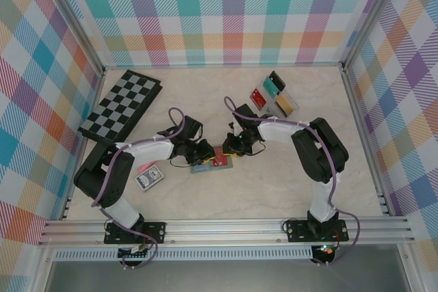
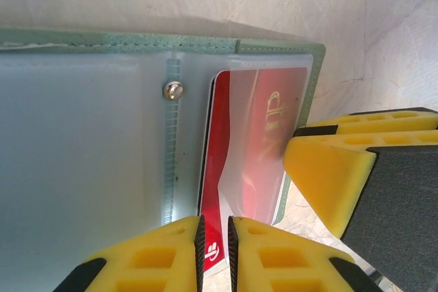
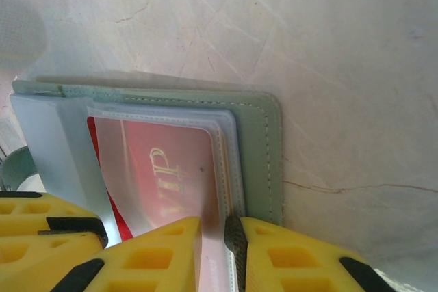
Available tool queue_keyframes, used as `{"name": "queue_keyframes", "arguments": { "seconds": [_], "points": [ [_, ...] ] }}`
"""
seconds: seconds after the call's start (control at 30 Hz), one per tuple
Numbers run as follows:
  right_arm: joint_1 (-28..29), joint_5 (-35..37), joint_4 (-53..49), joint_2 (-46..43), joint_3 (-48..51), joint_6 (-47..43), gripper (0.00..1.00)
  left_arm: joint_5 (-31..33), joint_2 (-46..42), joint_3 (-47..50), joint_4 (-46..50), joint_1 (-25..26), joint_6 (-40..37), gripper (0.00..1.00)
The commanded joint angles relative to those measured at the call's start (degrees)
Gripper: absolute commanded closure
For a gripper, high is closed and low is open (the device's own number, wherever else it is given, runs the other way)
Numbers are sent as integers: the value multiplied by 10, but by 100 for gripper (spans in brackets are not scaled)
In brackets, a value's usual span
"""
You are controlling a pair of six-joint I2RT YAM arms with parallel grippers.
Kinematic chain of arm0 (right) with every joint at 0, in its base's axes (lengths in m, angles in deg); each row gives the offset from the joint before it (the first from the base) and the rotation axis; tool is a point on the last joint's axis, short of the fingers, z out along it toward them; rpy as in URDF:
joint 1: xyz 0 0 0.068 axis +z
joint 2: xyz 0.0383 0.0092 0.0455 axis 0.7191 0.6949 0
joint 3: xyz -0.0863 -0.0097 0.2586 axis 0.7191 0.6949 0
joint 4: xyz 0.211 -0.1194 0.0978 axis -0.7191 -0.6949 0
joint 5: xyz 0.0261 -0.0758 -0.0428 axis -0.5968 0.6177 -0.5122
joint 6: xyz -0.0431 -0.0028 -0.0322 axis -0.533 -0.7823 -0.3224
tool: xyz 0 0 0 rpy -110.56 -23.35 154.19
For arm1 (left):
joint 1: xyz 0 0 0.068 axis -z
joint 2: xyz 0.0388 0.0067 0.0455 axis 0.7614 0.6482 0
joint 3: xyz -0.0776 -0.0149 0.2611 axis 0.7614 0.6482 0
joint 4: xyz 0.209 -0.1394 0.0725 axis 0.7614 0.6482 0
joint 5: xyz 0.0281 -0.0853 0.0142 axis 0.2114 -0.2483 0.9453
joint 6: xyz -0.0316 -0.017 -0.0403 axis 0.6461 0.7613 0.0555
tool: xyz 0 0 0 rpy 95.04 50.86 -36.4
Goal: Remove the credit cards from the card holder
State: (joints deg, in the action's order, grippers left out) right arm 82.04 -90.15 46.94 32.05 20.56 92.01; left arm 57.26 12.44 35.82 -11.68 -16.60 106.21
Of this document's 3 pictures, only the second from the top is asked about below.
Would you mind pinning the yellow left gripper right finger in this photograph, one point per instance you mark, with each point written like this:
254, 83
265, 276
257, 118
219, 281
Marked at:
284, 261

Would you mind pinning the red credit card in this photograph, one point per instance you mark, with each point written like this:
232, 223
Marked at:
215, 169

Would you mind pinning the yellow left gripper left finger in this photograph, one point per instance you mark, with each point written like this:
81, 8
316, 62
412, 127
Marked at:
147, 261

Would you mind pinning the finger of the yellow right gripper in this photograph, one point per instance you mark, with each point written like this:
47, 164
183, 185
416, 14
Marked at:
393, 121
393, 203

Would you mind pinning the mint green leather card holder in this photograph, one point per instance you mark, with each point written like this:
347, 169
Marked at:
85, 134

